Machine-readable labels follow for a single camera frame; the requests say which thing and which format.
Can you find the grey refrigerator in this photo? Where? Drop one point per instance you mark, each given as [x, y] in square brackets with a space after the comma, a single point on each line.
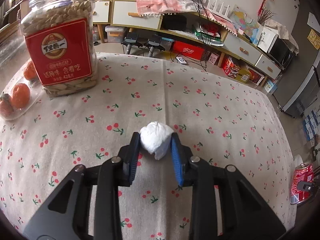
[299, 84]

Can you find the large red tin can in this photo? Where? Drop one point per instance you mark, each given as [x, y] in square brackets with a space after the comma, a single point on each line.
[296, 196]

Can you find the white tissue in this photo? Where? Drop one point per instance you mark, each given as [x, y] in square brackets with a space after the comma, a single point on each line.
[155, 138]

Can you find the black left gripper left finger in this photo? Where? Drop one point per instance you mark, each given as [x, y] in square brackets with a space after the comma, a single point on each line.
[85, 204]

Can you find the orange tangerine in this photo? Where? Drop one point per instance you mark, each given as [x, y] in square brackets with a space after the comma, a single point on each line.
[29, 72]
[20, 95]
[5, 105]

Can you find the white trash bin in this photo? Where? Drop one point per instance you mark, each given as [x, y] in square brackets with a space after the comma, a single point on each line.
[298, 160]

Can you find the world map poster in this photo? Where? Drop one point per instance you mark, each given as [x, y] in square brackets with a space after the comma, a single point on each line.
[248, 25]

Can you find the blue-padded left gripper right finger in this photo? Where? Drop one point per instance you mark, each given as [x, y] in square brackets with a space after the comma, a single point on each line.
[225, 205]

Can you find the seed jar with red label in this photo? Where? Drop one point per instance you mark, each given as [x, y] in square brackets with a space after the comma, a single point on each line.
[59, 38]

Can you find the cherry print tablecloth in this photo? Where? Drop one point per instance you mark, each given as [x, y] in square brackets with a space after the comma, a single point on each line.
[222, 121]

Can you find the glass jar with wooden lid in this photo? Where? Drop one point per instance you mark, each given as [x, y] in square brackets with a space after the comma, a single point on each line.
[14, 58]

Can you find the black microwave oven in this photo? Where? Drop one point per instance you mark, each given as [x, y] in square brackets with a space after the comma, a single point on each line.
[281, 53]

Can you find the pink cloth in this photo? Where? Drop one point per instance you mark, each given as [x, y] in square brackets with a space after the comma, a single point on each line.
[160, 7]

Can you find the red gift box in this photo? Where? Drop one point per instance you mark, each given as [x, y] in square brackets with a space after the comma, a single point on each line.
[188, 50]

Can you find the long white TV cabinet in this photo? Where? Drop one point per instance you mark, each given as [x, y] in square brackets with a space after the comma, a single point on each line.
[191, 26]

